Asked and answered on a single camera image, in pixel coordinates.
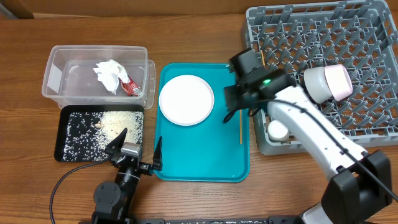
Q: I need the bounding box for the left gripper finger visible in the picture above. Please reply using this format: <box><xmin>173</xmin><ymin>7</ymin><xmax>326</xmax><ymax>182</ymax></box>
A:
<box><xmin>152</xmin><ymin>136</ymin><xmax>162</xmax><ymax>171</ymax></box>
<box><xmin>104</xmin><ymin>128</ymin><xmax>127</xmax><ymax>154</ymax></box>

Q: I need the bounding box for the wooden chopstick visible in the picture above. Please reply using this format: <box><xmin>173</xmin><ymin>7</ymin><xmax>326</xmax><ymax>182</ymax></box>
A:
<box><xmin>260</xmin><ymin>50</ymin><xmax>266</xmax><ymax>67</ymax></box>
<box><xmin>239</xmin><ymin>110</ymin><xmax>243</xmax><ymax>145</ymax></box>

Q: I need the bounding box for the white paper cup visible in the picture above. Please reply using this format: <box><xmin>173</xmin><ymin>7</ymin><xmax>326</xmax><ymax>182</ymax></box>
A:
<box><xmin>267</xmin><ymin>120</ymin><xmax>290</xmax><ymax>142</ymax></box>

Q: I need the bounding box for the pink plate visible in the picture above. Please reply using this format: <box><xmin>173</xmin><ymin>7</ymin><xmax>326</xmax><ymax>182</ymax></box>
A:
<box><xmin>159</xmin><ymin>75</ymin><xmax>215</xmax><ymax>126</ymax></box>

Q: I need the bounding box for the red snack wrapper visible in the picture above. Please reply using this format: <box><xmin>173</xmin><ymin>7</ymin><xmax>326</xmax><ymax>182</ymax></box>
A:
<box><xmin>120</xmin><ymin>77</ymin><xmax>142</xmax><ymax>96</ymax></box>

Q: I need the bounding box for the white napkin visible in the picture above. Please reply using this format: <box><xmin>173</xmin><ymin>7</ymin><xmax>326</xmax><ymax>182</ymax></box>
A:
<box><xmin>93</xmin><ymin>60</ymin><xmax>130</xmax><ymax>95</ymax></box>

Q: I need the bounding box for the grey bowl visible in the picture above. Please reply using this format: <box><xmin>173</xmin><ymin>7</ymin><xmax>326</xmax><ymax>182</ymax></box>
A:
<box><xmin>303</xmin><ymin>67</ymin><xmax>332</xmax><ymax>104</ymax></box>

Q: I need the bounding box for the pink bowl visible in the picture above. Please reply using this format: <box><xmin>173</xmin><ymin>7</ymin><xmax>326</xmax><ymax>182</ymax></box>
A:
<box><xmin>325</xmin><ymin>64</ymin><xmax>353</xmax><ymax>101</ymax></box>

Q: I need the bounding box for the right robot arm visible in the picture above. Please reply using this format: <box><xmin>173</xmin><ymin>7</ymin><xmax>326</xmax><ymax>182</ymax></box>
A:
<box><xmin>223</xmin><ymin>68</ymin><xmax>397</xmax><ymax>223</ymax></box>

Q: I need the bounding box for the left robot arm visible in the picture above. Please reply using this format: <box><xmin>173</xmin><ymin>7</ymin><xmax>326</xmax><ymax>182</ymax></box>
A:
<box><xmin>91</xmin><ymin>128</ymin><xmax>162</xmax><ymax>224</ymax></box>

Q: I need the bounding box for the spilled white rice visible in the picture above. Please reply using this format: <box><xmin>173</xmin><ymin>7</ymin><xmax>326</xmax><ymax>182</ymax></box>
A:
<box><xmin>60</xmin><ymin>111</ymin><xmax>144</xmax><ymax>162</ymax></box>

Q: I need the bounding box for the black rectangular tray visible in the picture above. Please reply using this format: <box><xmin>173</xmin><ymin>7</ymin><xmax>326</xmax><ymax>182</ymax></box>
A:
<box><xmin>54</xmin><ymin>105</ymin><xmax>144</xmax><ymax>162</ymax></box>

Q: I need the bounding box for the teal plastic tray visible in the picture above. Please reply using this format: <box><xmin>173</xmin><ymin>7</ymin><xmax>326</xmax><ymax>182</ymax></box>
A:
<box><xmin>155</xmin><ymin>63</ymin><xmax>250</xmax><ymax>182</ymax></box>

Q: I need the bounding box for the clear plastic bin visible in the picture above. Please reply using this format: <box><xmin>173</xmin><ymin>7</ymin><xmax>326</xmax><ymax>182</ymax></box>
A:
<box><xmin>42</xmin><ymin>45</ymin><xmax>156</xmax><ymax>110</ymax></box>

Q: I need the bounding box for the grey dish rack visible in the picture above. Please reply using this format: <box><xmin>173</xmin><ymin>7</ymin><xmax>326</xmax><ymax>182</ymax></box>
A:
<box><xmin>242</xmin><ymin>1</ymin><xmax>397</xmax><ymax>147</ymax></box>

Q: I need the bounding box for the black rail at table edge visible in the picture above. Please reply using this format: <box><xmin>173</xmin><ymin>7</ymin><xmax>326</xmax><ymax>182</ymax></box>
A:
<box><xmin>79</xmin><ymin>214</ymin><xmax>355</xmax><ymax>224</ymax></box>

